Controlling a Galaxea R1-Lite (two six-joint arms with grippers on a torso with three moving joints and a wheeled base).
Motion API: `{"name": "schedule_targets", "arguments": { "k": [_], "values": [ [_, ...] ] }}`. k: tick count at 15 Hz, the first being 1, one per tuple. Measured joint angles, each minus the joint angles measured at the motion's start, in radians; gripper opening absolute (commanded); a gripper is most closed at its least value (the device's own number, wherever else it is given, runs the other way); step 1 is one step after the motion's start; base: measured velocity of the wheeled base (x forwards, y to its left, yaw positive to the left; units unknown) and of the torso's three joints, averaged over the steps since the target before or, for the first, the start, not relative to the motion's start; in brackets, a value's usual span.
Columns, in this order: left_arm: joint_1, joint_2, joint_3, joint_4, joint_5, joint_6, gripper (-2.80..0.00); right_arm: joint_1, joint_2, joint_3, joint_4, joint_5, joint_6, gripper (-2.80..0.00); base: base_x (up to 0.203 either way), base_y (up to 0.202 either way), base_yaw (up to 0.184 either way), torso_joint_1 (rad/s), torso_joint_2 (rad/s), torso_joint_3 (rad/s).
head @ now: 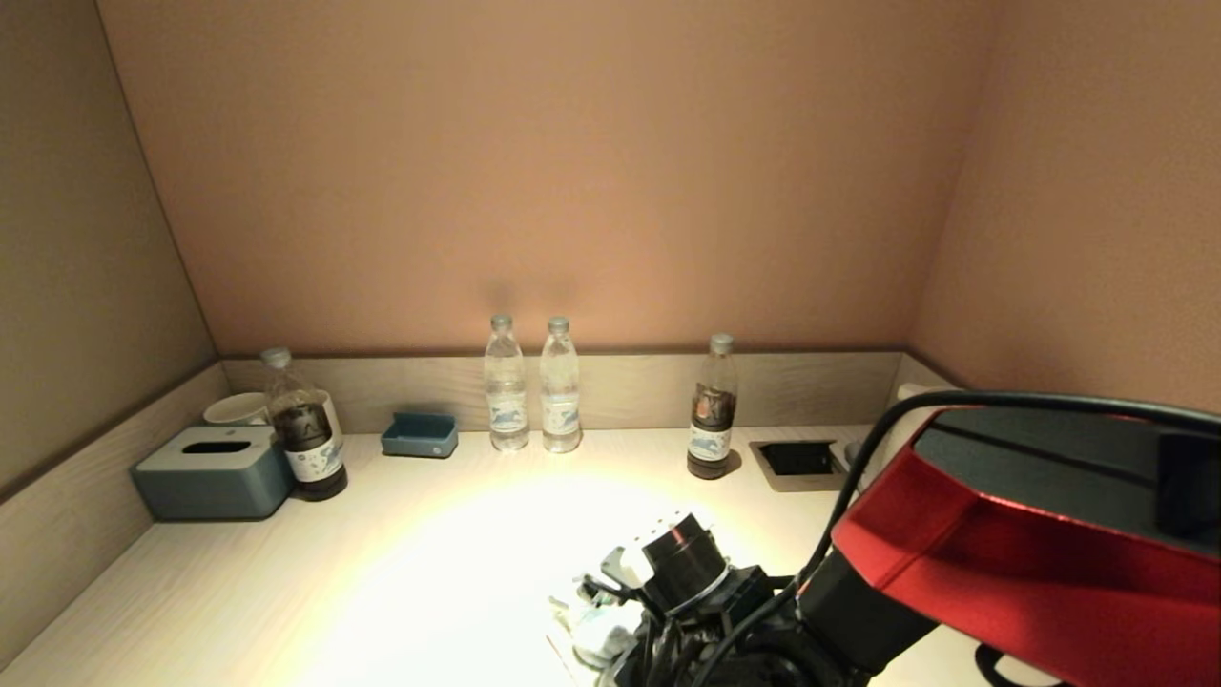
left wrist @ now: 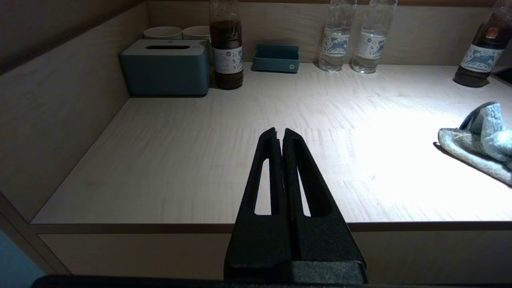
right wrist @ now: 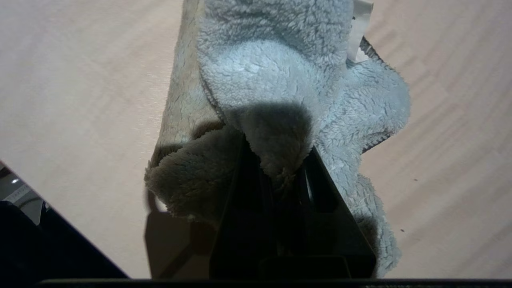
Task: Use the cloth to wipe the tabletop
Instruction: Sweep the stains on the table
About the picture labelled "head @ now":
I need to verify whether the light blue fluffy cloth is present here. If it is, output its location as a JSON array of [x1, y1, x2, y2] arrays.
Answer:
[[563, 592, 642, 671]]

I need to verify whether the clear water bottle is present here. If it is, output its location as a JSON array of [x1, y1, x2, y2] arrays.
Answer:
[[484, 313, 531, 452], [540, 316, 585, 454]]

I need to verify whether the half-full dark drink bottle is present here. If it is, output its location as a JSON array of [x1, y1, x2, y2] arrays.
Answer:
[[687, 332, 740, 480]]

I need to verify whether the white ceramic cup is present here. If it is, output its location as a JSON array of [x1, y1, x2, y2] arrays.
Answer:
[[203, 391, 271, 428]]

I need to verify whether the cream electric kettle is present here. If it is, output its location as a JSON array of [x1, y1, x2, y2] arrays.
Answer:
[[859, 384, 960, 489]]

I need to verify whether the small blue tray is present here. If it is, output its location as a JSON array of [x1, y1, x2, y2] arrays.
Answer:
[[381, 411, 460, 460]]

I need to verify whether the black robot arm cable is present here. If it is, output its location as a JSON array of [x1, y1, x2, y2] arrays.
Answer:
[[610, 389, 1221, 687]]

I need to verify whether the blue grey tissue box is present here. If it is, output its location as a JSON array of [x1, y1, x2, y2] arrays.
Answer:
[[132, 426, 295, 522]]

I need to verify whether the black recessed socket box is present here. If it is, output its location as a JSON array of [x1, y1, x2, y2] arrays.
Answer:
[[749, 439, 850, 493]]

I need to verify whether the fuller dark drink bottle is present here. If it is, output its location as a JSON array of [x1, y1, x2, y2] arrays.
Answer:
[[259, 347, 350, 503]]

